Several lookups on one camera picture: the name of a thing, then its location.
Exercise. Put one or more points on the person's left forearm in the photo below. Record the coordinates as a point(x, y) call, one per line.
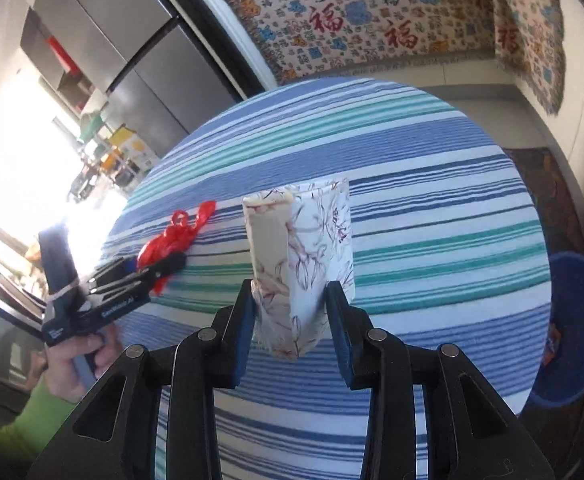
point(16, 435)

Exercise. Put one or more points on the striped tablecloth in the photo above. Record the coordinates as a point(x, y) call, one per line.
point(422, 240)

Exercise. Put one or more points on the blue plastic basket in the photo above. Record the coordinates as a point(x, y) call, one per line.
point(574, 330)

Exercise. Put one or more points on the red plastic bag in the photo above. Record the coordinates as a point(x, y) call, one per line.
point(171, 240)

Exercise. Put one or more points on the rack with plastic basins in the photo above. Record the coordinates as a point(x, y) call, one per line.
point(94, 155)

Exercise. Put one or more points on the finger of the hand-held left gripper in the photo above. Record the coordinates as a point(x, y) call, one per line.
point(169, 264)
point(114, 286)

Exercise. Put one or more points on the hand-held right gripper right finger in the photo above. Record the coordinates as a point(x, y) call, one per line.
point(339, 332)

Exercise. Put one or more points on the small printed blanket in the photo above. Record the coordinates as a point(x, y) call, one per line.
point(532, 35)

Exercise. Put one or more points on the large printed blanket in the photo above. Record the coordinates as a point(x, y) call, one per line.
point(352, 20)

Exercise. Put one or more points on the floral tissue pack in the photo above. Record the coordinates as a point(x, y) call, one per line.
point(307, 270)

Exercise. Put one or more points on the dark shelf cabinet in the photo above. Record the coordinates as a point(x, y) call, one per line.
point(56, 80)

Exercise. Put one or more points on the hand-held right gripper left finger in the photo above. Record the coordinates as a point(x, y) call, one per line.
point(244, 332)

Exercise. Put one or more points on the dark floor mat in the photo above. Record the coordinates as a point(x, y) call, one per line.
point(547, 200)

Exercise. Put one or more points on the yellow cardboard box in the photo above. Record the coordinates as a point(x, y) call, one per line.
point(130, 145)

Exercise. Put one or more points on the person's left hand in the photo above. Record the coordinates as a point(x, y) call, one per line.
point(69, 365)

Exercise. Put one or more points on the red hanging item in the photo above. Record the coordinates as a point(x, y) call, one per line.
point(62, 54)

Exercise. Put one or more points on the grey refrigerator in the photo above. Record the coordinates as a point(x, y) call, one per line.
point(136, 45)

